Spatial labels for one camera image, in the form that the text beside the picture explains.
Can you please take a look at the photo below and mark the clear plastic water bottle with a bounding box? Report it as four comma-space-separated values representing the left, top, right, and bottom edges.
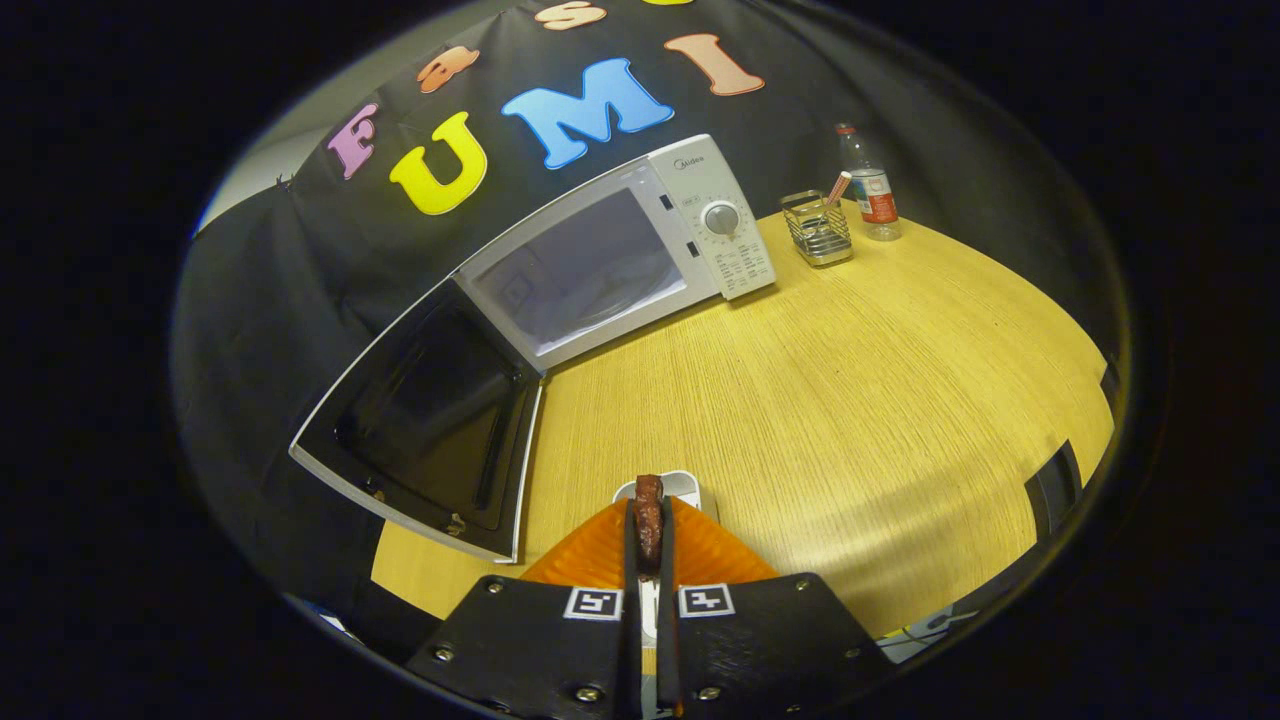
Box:
835, 123, 902, 242

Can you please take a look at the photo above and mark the small white dish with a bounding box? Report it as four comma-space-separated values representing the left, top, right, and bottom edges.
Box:
612, 470, 719, 646

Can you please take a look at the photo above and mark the wire mesh holder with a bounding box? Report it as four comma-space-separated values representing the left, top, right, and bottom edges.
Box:
780, 190, 854, 267

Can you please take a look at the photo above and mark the black backdrop cloth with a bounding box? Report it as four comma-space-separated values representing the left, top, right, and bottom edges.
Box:
170, 0, 1131, 641

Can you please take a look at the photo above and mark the brown meat piece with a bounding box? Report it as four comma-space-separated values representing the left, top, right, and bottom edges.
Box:
634, 475, 665, 576

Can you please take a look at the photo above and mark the black rectangular frame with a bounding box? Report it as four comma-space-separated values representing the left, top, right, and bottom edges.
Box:
1025, 440, 1084, 516

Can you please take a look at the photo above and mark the white toaster oven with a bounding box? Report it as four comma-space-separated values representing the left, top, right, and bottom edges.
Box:
289, 134, 777, 564

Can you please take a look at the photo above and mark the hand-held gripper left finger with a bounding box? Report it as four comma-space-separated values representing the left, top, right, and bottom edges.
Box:
405, 498, 641, 720

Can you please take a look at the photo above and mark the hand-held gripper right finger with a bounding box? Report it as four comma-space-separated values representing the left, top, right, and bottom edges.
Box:
655, 495, 896, 716

